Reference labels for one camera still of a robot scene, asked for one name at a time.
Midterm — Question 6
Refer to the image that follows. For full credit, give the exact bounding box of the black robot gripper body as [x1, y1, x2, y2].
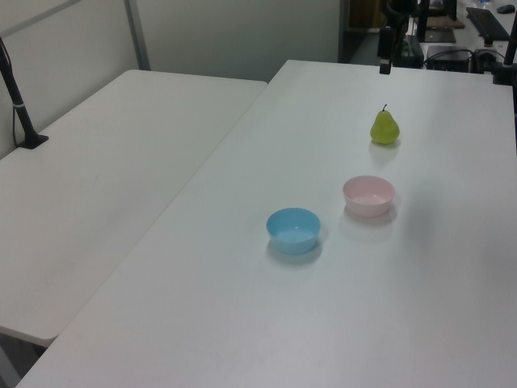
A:
[385, 0, 411, 30]

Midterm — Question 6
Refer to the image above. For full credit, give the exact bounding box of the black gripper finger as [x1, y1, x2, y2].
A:
[379, 27, 393, 75]
[392, 26, 406, 61]

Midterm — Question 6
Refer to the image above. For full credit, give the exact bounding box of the green pear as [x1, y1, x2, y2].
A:
[370, 103, 401, 146]

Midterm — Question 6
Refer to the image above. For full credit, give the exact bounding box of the pink plastic bowl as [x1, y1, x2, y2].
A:
[342, 175, 396, 218]

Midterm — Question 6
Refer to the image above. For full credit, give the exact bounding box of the blue plastic bowl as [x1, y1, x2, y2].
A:
[266, 207, 322, 255]

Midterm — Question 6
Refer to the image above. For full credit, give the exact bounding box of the brown wooden board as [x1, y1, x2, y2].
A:
[424, 15, 466, 31]

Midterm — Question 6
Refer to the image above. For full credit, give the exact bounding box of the black electronics box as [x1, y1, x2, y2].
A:
[425, 44, 473, 70]

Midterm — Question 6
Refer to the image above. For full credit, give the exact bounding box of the black keyboard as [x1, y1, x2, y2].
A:
[465, 6, 511, 42]

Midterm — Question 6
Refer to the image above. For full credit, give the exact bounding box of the black clamp stand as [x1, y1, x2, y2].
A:
[490, 27, 517, 86]

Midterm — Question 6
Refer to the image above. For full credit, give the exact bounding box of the white side table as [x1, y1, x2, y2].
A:
[0, 69, 269, 348]

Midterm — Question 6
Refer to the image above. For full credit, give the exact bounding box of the grey partition frame post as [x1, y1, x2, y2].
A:
[124, 0, 151, 72]

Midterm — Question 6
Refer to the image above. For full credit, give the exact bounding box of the black camera stand pole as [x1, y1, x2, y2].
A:
[0, 36, 50, 151]

